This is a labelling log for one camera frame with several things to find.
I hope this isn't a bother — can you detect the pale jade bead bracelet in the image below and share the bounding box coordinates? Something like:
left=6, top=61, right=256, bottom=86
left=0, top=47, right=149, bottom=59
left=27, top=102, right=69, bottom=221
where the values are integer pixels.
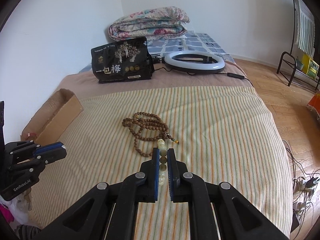
left=157, top=138, right=168, bottom=186

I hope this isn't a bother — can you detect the brown wooden bead necklace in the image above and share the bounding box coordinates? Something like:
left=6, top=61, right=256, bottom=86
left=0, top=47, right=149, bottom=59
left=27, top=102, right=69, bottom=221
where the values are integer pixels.
left=121, top=112, right=180, bottom=158

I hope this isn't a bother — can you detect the brown cardboard box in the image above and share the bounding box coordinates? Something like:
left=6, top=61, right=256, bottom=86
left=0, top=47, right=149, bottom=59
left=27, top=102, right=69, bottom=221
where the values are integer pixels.
left=21, top=88, right=83, bottom=146

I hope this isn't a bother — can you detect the pink brown bed cover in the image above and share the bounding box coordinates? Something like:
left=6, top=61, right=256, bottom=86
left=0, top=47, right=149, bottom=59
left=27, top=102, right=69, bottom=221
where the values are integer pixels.
left=57, top=61, right=253, bottom=99

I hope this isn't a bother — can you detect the striped yellow blanket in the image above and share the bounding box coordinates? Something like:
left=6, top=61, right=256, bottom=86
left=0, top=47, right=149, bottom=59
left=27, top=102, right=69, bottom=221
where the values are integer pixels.
left=29, top=87, right=292, bottom=235

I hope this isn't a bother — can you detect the black snack bag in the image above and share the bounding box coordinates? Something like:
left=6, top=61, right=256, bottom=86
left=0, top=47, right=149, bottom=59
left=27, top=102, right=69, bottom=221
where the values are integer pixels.
left=91, top=37, right=155, bottom=83

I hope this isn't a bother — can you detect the black metal rack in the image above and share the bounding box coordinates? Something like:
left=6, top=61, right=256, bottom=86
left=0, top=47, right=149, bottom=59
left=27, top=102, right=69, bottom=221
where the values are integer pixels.
left=277, top=0, right=319, bottom=92

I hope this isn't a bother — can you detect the folded floral quilt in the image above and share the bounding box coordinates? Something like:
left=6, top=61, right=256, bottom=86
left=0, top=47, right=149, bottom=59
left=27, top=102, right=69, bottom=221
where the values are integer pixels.
left=108, top=7, right=190, bottom=41

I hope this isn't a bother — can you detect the blue checked bed sheet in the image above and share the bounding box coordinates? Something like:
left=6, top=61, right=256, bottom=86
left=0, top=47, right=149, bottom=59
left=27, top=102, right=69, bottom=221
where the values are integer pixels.
left=79, top=31, right=235, bottom=74

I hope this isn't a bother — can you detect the power strip with cables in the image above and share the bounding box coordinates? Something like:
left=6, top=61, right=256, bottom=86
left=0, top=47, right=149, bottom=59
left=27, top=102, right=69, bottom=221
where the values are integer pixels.
left=283, top=140, right=319, bottom=239

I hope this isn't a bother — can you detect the black ring light cable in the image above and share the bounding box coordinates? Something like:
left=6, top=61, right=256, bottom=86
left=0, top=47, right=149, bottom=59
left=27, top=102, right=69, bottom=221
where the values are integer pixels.
left=150, top=55, right=254, bottom=87

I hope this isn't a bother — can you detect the white ring light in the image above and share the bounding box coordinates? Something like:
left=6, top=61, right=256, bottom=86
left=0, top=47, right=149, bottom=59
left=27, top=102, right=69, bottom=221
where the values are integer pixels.
left=163, top=50, right=225, bottom=74

